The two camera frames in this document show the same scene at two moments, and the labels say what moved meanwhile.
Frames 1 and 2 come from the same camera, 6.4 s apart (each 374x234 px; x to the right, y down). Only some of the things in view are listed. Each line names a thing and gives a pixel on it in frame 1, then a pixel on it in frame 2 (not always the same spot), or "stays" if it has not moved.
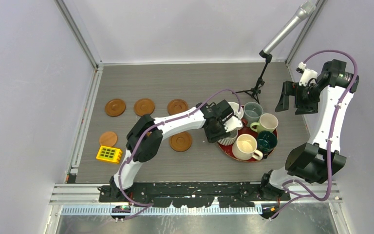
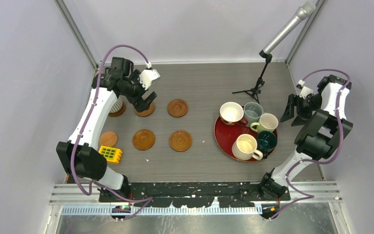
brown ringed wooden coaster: [177, 106] stays
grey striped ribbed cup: [229, 140] → [117, 106]
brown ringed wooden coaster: [181, 142] stays
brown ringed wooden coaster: [144, 106] stays
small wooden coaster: [108, 139] stays
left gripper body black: [217, 132] → [133, 91]
